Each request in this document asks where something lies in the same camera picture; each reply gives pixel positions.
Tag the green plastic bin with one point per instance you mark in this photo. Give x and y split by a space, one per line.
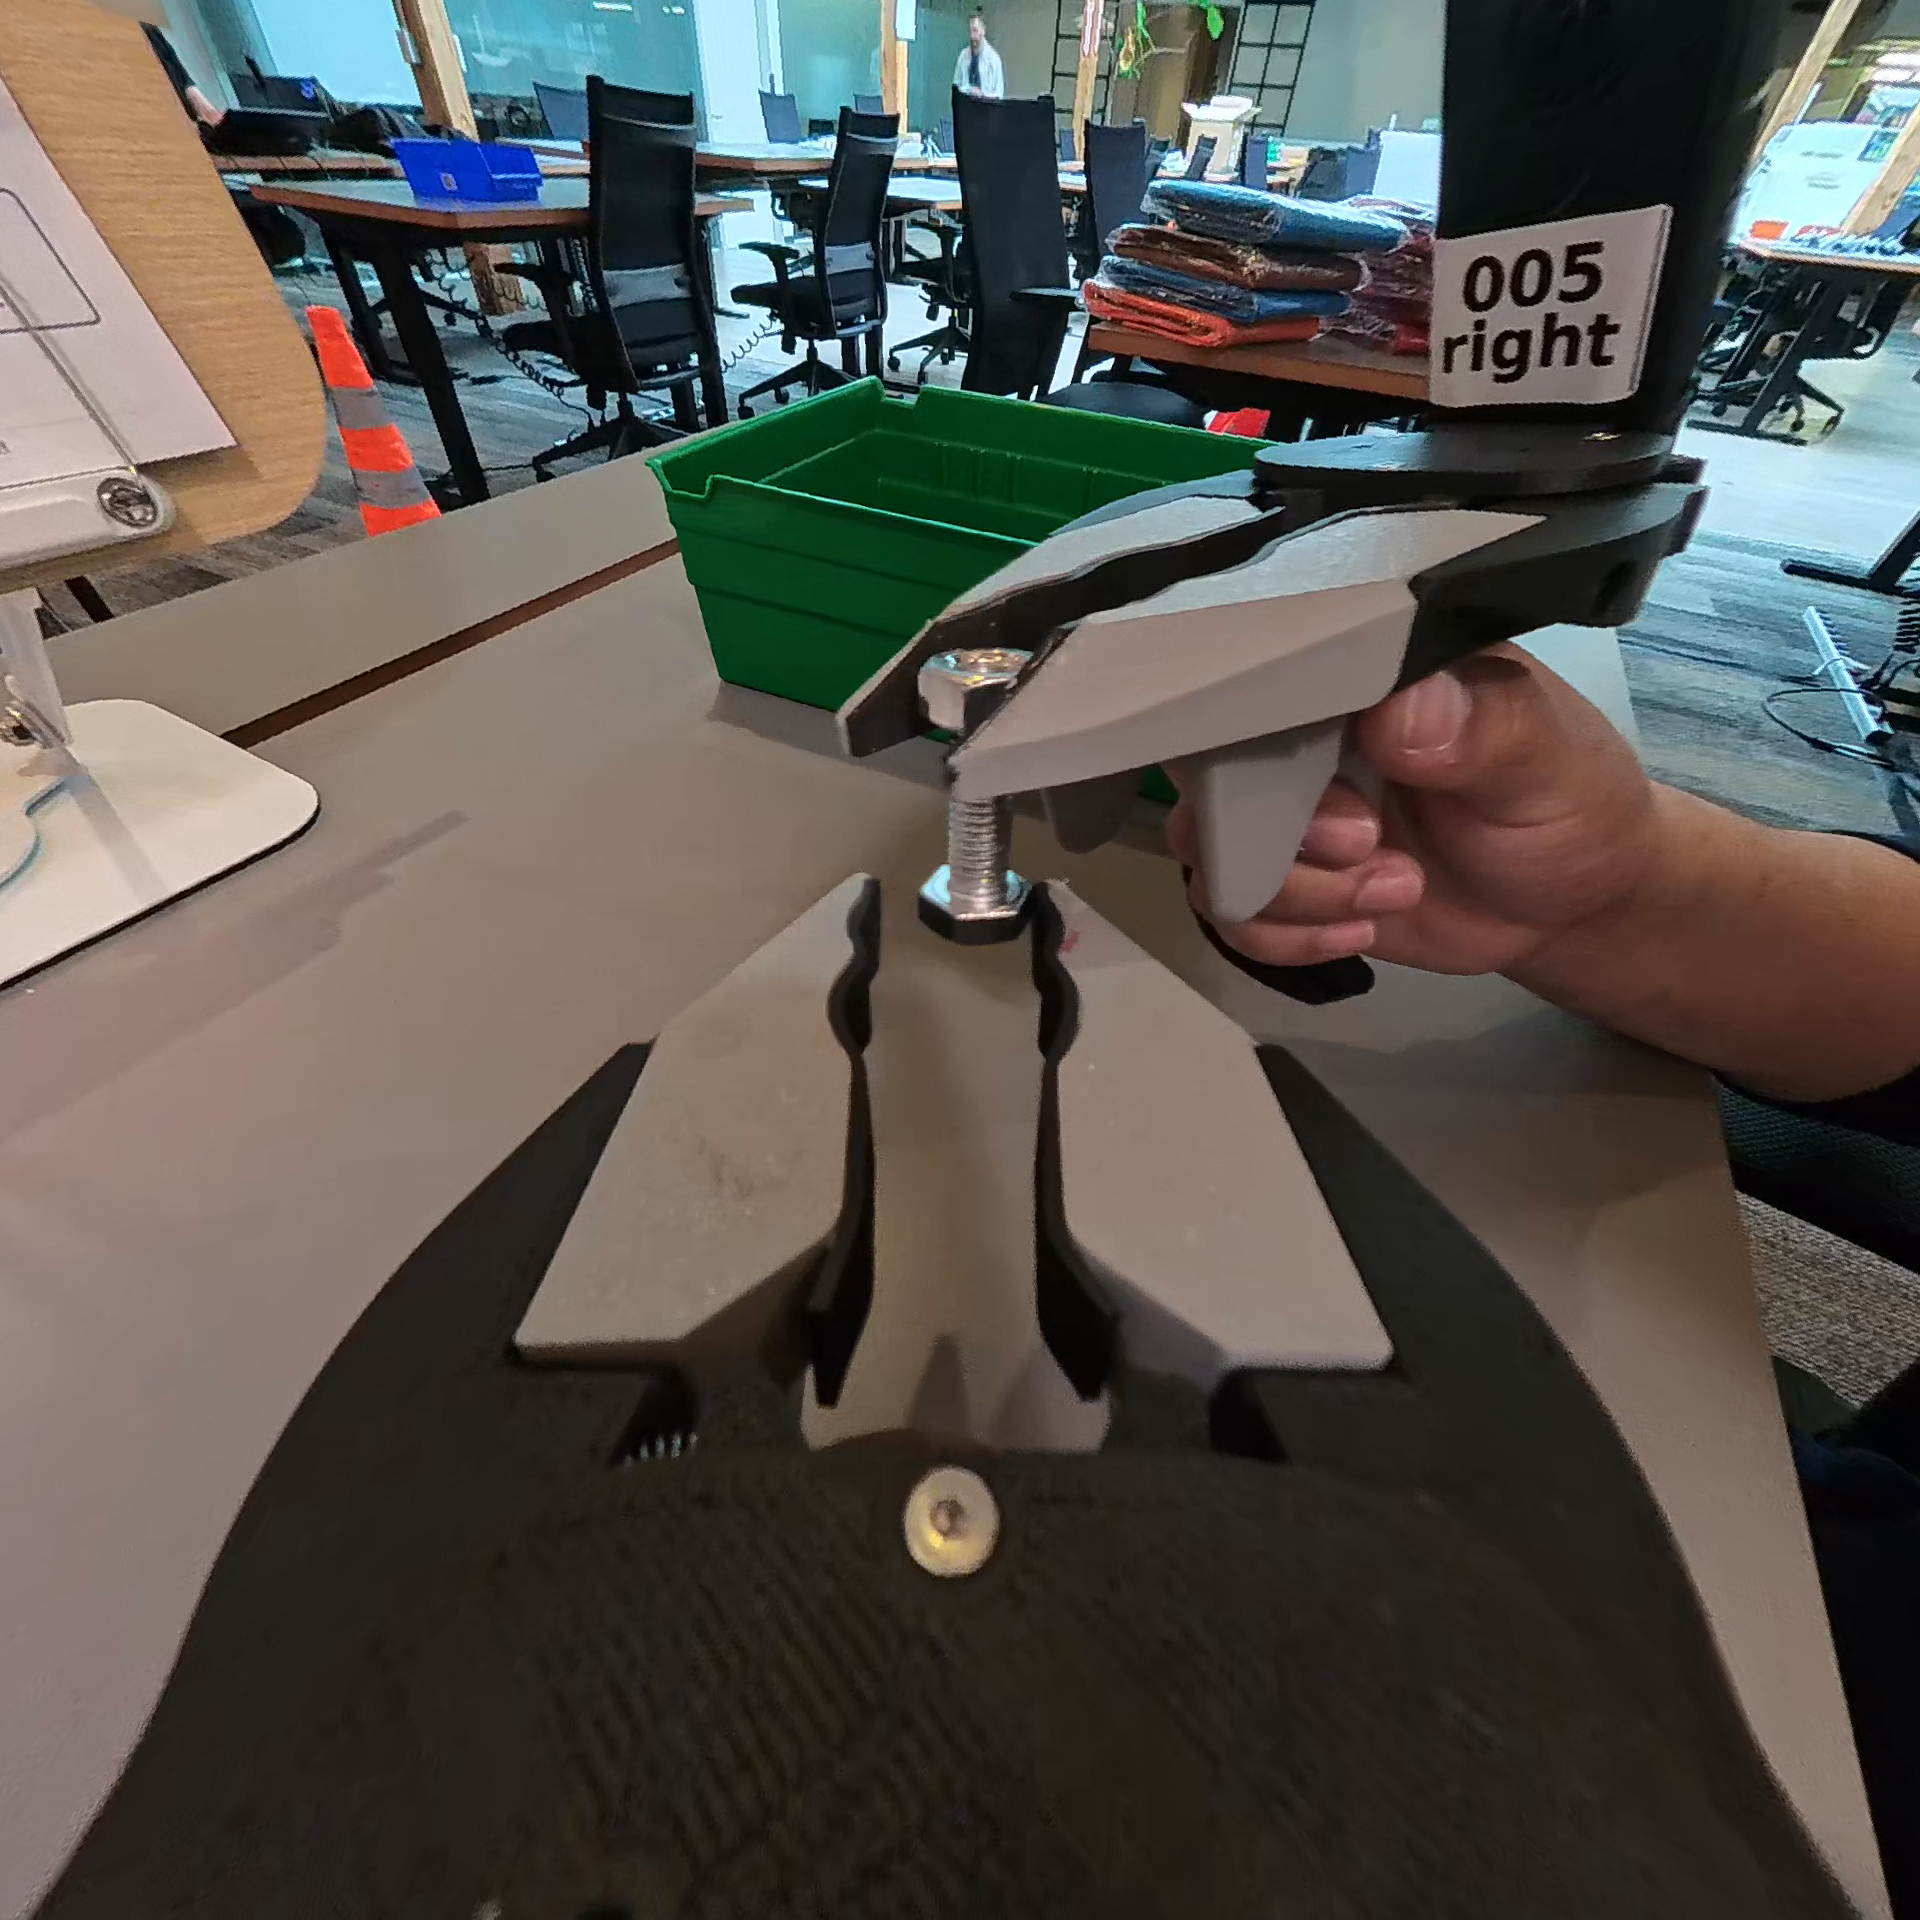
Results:
780 586

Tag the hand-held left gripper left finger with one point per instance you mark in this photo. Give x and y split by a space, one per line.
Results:
704 1184

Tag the green hanging plant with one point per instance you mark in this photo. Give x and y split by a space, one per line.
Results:
1170 24

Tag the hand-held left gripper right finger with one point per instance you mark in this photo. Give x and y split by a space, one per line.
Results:
1213 1184

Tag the silver hex bolt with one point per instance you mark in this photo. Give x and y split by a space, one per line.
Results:
979 879

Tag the stack of folded cloths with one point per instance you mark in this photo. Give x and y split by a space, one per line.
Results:
1229 270

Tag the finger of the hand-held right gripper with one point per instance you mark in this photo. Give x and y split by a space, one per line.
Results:
1229 662
1079 562

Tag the grey power strip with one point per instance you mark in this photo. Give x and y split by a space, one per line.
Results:
1847 676

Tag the small blue bin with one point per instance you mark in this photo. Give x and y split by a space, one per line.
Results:
465 167

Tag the printed instruction sheet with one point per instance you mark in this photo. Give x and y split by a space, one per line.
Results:
75 345

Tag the dark grey office chair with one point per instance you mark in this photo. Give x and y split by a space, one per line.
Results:
1845 1154

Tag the person's right hand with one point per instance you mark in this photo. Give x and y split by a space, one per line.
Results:
1515 840

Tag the person's right forearm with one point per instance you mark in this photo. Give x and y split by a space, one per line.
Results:
1800 961

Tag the wooden instruction board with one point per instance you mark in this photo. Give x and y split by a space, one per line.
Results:
195 301

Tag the black office chair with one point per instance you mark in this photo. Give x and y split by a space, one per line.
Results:
849 224
637 212
1003 212

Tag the orange traffic cone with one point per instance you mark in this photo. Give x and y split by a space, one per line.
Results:
375 450

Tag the person's dark clothing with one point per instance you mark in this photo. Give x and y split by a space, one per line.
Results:
1874 1575

